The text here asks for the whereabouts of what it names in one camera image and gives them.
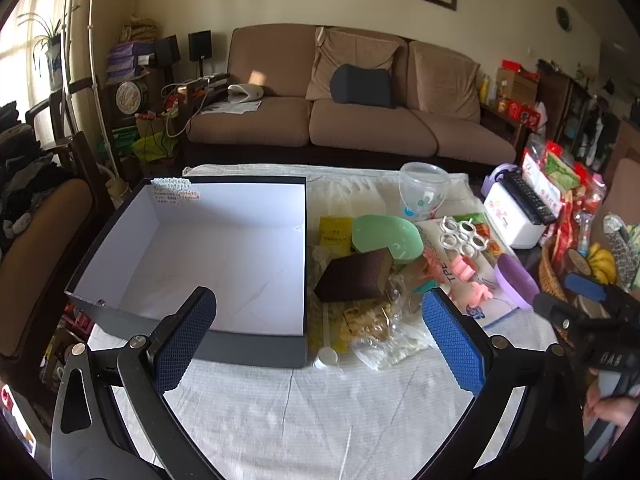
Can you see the clear printed plastic bag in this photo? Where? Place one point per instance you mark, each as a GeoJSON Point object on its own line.
{"type": "Point", "coordinates": [492, 312]}

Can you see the wooden chair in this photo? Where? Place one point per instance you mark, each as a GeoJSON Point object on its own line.
{"type": "Point", "coordinates": [45, 240]}

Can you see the stack of purple boxes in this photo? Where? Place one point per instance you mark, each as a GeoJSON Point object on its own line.
{"type": "Point", "coordinates": [127, 57]}

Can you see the black speaker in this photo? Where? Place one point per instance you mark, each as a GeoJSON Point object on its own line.
{"type": "Point", "coordinates": [167, 50]}
{"type": "Point", "coordinates": [199, 45]}

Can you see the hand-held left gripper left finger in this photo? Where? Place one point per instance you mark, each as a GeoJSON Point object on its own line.
{"type": "Point", "coordinates": [185, 340]}

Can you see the pile of snack packets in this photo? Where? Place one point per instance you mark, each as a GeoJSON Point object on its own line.
{"type": "Point", "coordinates": [560, 175]}

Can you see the dark lumbar cushion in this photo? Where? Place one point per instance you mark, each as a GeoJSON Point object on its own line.
{"type": "Point", "coordinates": [360, 85]}

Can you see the brown sofa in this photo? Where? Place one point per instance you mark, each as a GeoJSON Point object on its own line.
{"type": "Point", "coordinates": [260, 120]}

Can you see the round decorated tin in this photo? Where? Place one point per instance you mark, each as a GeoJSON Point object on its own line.
{"type": "Point", "coordinates": [131, 97]}

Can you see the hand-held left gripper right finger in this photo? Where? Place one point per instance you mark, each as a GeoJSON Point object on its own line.
{"type": "Point", "coordinates": [452, 340]}

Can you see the crumpled clear plastic bag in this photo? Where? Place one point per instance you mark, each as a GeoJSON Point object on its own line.
{"type": "Point", "coordinates": [395, 355]}

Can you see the pile of dark clothes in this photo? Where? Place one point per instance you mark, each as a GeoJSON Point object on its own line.
{"type": "Point", "coordinates": [25, 170]}

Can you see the dark grey cardboard box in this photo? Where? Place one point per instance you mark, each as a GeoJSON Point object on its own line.
{"type": "Point", "coordinates": [200, 240]}

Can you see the sheets of paper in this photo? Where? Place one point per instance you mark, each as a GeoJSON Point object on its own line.
{"type": "Point", "coordinates": [235, 107]}

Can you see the black remote control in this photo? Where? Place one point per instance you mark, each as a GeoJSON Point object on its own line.
{"type": "Point", "coordinates": [527, 197]}

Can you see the brown sponge block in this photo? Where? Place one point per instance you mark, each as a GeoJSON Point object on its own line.
{"type": "Point", "coordinates": [350, 275]}

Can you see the lilac lidded container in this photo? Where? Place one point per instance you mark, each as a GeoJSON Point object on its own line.
{"type": "Point", "coordinates": [495, 175]}

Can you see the bag of gold clips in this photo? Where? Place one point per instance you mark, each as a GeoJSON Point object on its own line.
{"type": "Point", "coordinates": [370, 325]}

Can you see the white curved pole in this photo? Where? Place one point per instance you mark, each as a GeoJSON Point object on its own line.
{"type": "Point", "coordinates": [95, 60]}

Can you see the purple plastic bowl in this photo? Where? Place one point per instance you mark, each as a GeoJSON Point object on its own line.
{"type": "Point", "coordinates": [515, 280]}

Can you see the yellow bottle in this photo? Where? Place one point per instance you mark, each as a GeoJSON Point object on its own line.
{"type": "Point", "coordinates": [484, 89]}

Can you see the dark wooden cabinet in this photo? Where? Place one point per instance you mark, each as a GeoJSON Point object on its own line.
{"type": "Point", "coordinates": [555, 95]}

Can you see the person's right hand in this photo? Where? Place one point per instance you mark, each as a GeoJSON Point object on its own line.
{"type": "Point", "coordinates": [617, 410]}

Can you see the wicker basket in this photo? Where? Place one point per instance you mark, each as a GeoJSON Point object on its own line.
{"type": "Point", "coordinates": [550, 275]}

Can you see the green bag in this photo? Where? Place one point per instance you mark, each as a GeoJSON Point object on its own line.
{"type": "Point", "coordinates": [150, 145]}

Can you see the group of pink clips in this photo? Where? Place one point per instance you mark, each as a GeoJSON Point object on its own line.
{"type": "Point", "coordinates": [462, 265]}

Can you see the tan sofa cushion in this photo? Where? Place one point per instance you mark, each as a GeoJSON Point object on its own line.
{"type": "Point", "coordinates": [350, 47]}
{"type": "Point", "coordinates": [445, 80]}

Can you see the green plastic bowl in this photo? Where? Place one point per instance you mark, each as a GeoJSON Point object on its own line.
{"type": "Point", "coordinates": [385, 232]}

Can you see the white tissue box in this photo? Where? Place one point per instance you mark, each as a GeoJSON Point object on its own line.
{"type": "Point", "coordinates": [505, 215]}

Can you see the cluster of white rings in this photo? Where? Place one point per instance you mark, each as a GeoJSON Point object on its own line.
{"type": "Point", "coordinates": [457, 234]}

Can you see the long yellow packet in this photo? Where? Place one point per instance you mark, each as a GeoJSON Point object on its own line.
{"type": "Point", "coordinates": [335, 232]}

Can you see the white plastic scoop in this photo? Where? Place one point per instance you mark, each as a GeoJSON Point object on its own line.
{"type": "Point", "coordinates": [327, 357]}

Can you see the potted plant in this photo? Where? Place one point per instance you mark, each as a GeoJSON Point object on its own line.
{"type": "Point", "coordinates": [52, 60]}

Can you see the white cloth-covered desktop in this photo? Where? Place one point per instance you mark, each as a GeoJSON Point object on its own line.
{"type": "Point", "coordinates": [310, 410]}

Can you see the bunch of bananas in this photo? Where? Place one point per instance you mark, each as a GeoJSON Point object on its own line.
{"type": "Point", "coordinates": [602, 262]}

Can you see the white massager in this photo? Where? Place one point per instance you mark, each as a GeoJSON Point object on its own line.
{"type": "Point", "coordinates": [242, 92]}

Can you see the clear plastic bucket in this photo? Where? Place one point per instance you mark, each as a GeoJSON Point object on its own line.
{"type": "Point", "coordinates": [422, 195]}

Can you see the dark wall clock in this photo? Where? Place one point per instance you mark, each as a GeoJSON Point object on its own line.
{"type": "Point", "coordinates": [563, 17]}

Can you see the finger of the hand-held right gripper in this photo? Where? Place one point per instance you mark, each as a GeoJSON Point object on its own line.
{"type": "Point", "coordinates": [555, 307]}
{"type": "Point", "coordinates": [585, 286]}

